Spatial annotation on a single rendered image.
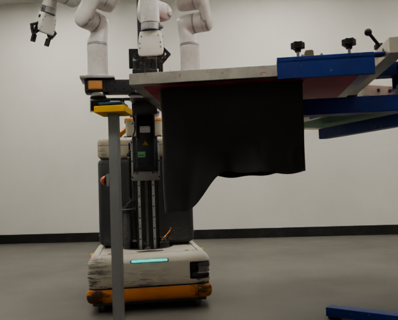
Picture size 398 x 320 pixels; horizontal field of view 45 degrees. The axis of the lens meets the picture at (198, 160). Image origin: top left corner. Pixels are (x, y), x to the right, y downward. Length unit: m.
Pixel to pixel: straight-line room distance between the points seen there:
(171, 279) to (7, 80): 4.52
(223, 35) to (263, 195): 1.97
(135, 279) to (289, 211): 3.42
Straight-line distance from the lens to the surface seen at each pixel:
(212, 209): 5.63
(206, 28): 2.35
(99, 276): 2.46
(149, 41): 1.91
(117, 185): 1.98
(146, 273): 2.46
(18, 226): 6.30
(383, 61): 1.67
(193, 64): 2.31
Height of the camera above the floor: 0.61
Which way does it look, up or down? 3 degrees up
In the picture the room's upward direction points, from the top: 2 degrees counter-clockwise
